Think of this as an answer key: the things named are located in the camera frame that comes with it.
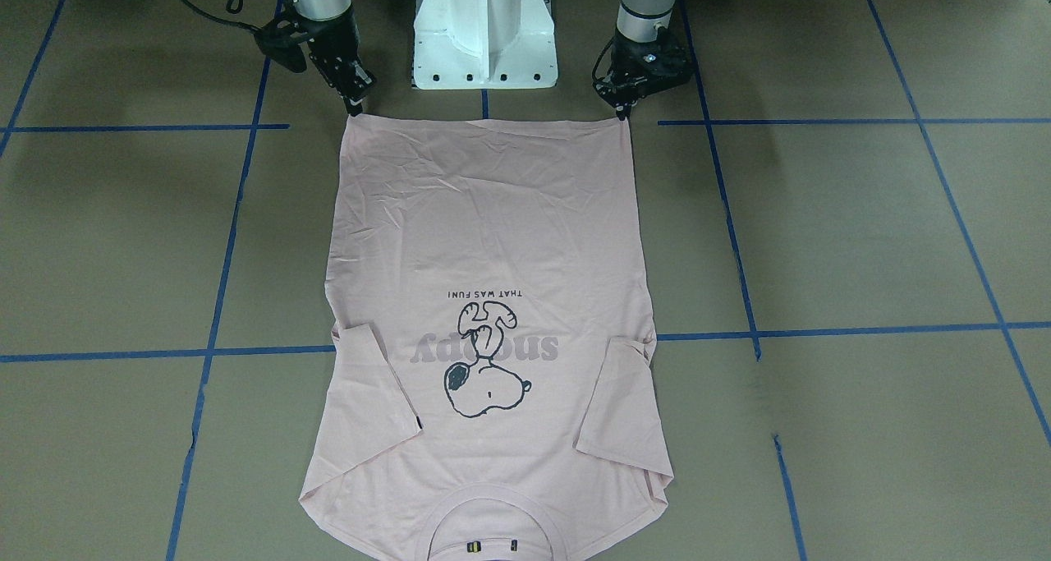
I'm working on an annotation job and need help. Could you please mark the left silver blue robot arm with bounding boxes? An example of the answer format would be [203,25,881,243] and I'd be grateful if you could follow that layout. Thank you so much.
[592,0,693,121]

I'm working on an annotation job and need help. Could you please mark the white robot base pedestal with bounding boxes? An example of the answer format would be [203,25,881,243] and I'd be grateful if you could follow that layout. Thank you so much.
[411,0,559,90]

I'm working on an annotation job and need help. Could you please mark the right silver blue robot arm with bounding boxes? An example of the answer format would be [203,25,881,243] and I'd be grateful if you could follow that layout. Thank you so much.
[286,0,375,116]

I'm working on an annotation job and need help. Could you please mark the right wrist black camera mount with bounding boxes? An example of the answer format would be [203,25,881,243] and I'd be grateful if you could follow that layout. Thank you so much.
[253,16,307,74]

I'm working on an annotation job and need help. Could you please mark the pink Snoopy t-shirt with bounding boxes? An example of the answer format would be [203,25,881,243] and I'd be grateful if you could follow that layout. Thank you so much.
[298,115,673,560]

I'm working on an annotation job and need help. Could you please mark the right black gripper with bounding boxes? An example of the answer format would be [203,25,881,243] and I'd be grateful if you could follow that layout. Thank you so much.
[304,13,375,116]

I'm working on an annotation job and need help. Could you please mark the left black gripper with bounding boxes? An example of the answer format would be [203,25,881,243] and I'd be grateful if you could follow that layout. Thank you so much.
[593,32,693,121]

